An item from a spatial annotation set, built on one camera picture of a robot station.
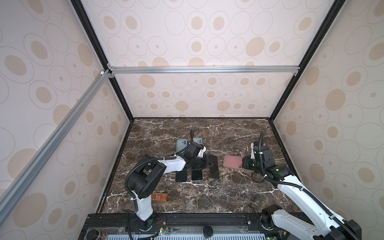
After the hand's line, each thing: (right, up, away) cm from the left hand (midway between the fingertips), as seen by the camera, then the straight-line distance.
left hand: (217, 163), depth 86 cm
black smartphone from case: (-21, -9, +4) cm, 24 cm away
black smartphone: (-1, -2, +13) cm, 14 cm away
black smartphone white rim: (-12, -8, +5) cm, 15 cm away
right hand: (+14, +3, -4) cm, 15 cm away
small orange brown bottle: (-32, -16, -8) cm, 37 cm away
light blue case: (-10, +12, +20) cm, 26 cm away
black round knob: (-8, -24, -22) cm, 34 cm away
